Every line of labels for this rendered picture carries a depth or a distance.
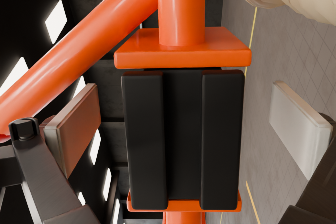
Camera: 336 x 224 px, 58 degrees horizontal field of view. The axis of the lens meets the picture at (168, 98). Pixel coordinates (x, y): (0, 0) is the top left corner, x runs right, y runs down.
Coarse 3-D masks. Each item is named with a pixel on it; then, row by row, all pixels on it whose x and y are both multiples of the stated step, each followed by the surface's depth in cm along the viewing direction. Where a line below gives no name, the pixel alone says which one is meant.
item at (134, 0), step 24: (120, 0) 15; (144, 0) 15; (96, 24) 16; (120, 24) 15; (72, 48) 16; (96, 48) 16; (48, 72) 16; (72, 72) 17; (0, 96) 18; (24, 96) 17; (48, 96) 17; (0, 120) 18
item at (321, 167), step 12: (324, 156) 11; (324, 168) 11; (312, 180) 10; (324, 180) 10; (312, 192) 9; (324, 192) 9; (300, 204) 9; (312, 204) 9; (324, 204) 9; (288, 216) 8; (300, 216) 8; (312, 216) 8; (324, 216) 8
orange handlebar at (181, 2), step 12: (168, 0) 13; (180, 0) 13; (192, 0) 13; (204, 0) 14; (168, 12) 13; (180, 12) 13; (192, 12) 13; (204, 12) 14; (168, 24) 14; (180, 24) 13; (192, 24) 13; (204, 24) 14; (168, 36) 14; (180, 36) 13; (192, 36) 14; (204, 36) 14; (168, 216) 17; (180, 216) 17; (192, 216) 17; (204, 216) 21
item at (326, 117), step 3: (321, 114) 16; (324, 114) 16; (324, 117) 16; (327, 117) 16; (330, 117) 16; (327, 120) 16; (330, 120) 16; (333, 120) 16; (330, 123) 15; (333, 123) 15; (333, 126) 15; (333, 129) 15; (333, 132) 14; (333, 135) 14; (330, 141) 14
